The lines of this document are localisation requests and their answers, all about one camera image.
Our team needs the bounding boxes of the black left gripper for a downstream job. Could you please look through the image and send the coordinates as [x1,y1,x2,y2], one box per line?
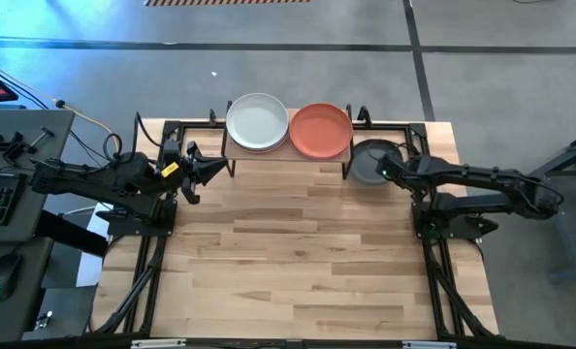
[154,141,229,205]

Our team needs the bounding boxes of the dark grey plate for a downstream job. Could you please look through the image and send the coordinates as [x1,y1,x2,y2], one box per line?
[349,139,406,186]

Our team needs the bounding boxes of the light grey plate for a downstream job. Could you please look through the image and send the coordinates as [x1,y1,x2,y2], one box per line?
[225,92,290,150]

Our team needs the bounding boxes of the dark orange plate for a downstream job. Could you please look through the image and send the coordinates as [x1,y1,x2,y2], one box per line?
[289,102,354,160]

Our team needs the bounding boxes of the wooden shelf black metal legs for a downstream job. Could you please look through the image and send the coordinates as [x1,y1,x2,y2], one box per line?
[219,100,362,181]

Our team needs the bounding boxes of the white sheet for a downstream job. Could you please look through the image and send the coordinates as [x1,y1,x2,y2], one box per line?
[77,203,119,287]

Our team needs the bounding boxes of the black bar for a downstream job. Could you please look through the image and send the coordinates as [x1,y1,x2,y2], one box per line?
[34,210,110,258]

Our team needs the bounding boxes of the black clamp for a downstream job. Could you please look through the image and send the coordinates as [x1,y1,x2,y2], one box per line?
[0,126,56,166]

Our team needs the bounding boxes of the grey desk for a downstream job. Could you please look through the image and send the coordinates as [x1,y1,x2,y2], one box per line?
[0,109,98,345]

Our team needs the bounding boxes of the grey metal stand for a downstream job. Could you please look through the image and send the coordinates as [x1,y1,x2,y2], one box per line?
[510,125,576,285]

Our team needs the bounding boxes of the small silver clamp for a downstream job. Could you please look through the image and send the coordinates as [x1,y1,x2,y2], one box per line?
[34,309,54,331]

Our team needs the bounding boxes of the black computer mouse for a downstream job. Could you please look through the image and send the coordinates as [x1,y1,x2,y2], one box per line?
[0,251,25,302]

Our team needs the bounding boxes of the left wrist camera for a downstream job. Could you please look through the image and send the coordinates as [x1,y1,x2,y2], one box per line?
[160,140,182,164]

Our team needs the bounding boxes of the yellow cable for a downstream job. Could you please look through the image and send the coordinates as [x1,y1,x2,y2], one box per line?
[0,55,122,156]

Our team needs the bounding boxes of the black floor cable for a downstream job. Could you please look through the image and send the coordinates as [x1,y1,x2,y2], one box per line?
[0,57,119,166]

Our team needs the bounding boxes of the silver metal bracket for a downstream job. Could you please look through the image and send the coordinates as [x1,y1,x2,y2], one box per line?
[402,340,458,349]
[131,338,187,349]

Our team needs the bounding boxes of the black aluminium table frame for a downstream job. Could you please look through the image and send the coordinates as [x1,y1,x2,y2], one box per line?
[86,118,502,349]

